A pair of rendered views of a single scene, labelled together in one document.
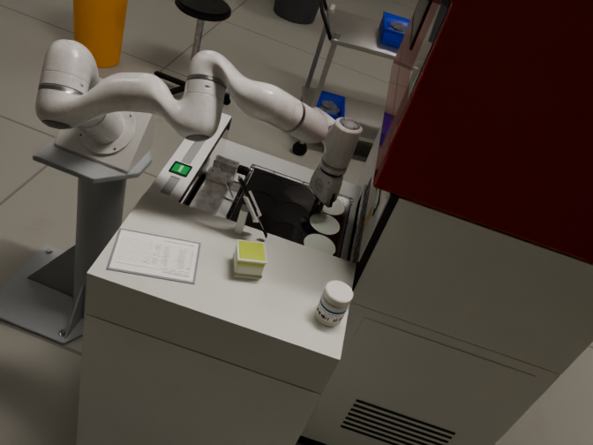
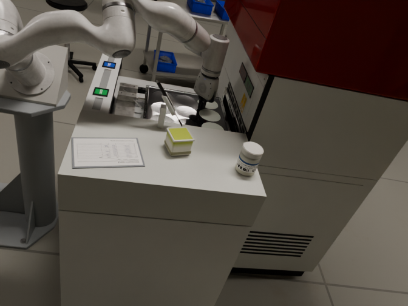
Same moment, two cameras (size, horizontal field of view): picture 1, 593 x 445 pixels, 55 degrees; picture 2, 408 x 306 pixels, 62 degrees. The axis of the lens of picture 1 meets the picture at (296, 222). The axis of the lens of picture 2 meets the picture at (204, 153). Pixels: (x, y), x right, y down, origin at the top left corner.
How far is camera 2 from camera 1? 0.44 m
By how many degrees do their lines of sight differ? 12
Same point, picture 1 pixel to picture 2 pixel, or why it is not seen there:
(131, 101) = (59, 32)
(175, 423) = (140, 278)
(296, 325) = (227, 180)
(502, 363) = (342, 181)
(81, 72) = (10, 17)
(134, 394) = (106, 265)
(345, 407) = not seen: hidden behind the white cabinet
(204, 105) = (123, 25)
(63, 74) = not seen: outside the picture
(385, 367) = (268, 204)
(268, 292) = (199, 162)
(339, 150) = (216, 57)
